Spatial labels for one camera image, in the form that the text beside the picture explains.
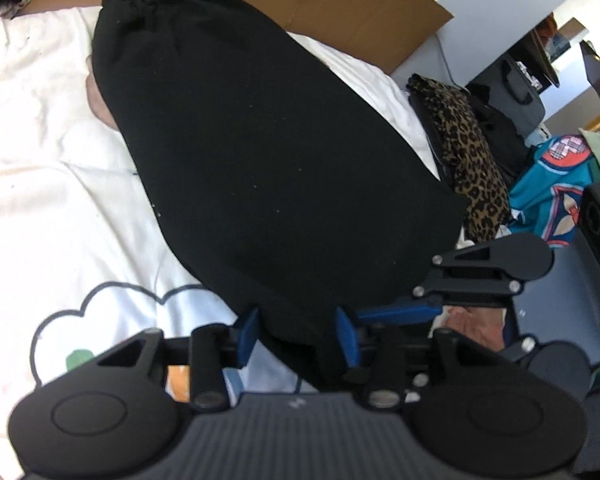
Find leopard print garment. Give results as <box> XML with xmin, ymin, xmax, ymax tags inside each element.
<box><xmin>406</xmin><ymin>74</ymin><xmax>512</xmax><ymax>243</ymax></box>

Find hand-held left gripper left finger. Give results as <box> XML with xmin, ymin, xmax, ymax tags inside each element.
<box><xmin>97</xmin><ymin>307</ymin><xmax>261</xmax><ymax>411</ymax></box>

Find cream bear print bedsheet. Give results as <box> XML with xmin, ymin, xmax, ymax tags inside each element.
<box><xmin>0</xmin><ymin>5</ymin><xmax>473</xmax><ymax>476</ymax></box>

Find teal jersey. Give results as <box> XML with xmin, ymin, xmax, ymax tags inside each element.
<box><xmin>507</xmin><ymin>135</ymin><xmax>598</xmax><ymax>251</ymax></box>

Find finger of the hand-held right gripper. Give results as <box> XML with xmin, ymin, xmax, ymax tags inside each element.
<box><xmin>500</xmin><ymin>337</ymin><xmax>537</xmax><ymax>363</ymax></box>
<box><xmin>356</xmin><ymin>236</ymin><xmax>523</xmax><ymax>326</ymax></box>

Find person's bare foot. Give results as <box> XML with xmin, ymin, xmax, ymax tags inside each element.
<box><xmin>427</xmin><ymin>307</ymin><xmax>508</xmax><ymax>353</ymax></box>

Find flattened cardboard sheet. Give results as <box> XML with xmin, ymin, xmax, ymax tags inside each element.
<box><xmin>17</xmin><ymin>0</ymin><xmax>455</xmax><ymax>76</ymax></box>

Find black bear print pants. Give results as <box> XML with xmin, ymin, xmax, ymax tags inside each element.
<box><xmin>87</xmin><ymin>0</ymin><xmax>473</xmax><ymax>393</ymax></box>

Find grey bag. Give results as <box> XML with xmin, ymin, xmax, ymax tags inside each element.
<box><xmin>485</xmin><ymin>52</ymin><xmax>546</xmax><ymax>136</ymax></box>

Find black folded garment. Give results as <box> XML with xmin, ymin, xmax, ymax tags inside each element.
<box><xmin>465</xmin><ymin>92</ymin><xmax>531</xmax><ymax>186</ymax></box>

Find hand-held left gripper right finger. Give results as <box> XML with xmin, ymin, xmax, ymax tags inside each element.
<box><xmin>334</xmin><ymin>306</ymin><xmax>501</xmax><ymax>409</ymax></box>

